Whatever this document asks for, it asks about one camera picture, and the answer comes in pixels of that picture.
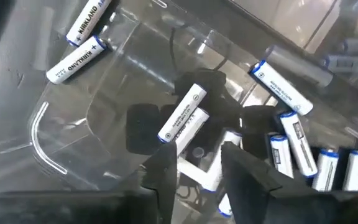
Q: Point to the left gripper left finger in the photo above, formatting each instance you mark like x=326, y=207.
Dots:
x=165, y=168

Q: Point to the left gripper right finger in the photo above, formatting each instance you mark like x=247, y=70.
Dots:
x=247, y=180

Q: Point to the clear plastic bin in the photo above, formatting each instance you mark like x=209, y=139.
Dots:
x=110, y=102

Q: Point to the black table mat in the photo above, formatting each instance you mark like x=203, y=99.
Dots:
x=8, y=93

